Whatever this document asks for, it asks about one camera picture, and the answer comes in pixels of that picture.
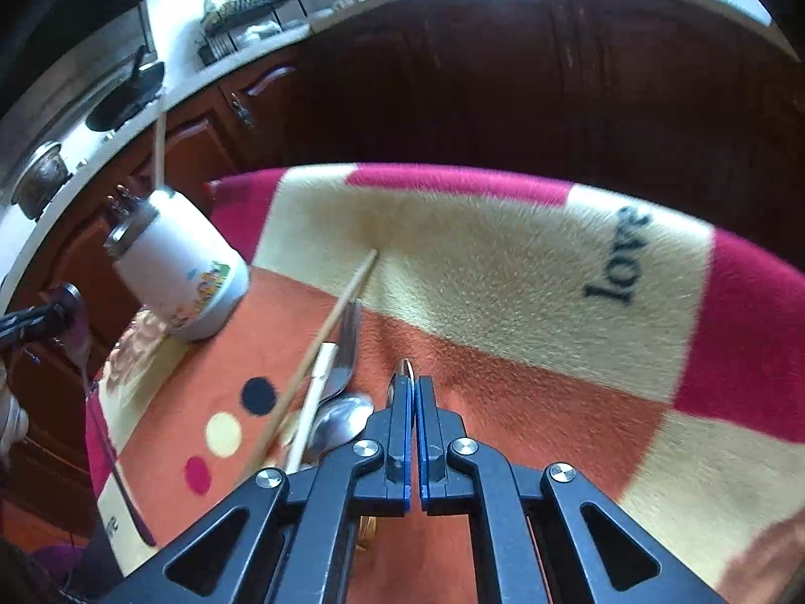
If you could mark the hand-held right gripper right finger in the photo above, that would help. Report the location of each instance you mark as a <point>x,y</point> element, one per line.
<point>426,428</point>

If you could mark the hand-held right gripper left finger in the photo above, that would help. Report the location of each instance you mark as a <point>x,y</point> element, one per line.
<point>402,428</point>

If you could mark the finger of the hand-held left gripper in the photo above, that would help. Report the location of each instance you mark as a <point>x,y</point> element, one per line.
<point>38,321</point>

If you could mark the slim metal utensil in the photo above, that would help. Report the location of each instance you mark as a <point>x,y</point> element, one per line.
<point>403,368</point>

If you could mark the metal spoon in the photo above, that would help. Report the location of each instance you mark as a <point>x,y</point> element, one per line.
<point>336,425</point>

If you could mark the metal fork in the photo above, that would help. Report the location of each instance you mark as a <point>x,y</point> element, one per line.
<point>346,352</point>

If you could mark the white plastic spoon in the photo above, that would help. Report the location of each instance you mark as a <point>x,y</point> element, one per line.
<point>314,384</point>

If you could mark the wooden chopstick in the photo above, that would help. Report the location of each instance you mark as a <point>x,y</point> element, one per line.
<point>160,151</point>
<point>327,327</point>

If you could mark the white cup with cartoon print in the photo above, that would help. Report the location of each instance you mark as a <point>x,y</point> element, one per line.
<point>182,264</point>

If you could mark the printed fleece blanket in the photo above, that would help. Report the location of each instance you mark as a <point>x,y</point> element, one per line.
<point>503,277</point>

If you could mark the steel stove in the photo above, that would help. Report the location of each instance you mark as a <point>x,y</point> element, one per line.
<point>63,94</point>

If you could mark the black frying pan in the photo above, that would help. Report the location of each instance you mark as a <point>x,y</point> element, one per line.
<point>126,100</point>

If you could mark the black range hood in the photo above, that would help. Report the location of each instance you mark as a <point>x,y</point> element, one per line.
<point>63,0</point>

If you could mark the dark wooden cabinet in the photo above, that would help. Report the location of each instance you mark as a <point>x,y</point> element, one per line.
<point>503,75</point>

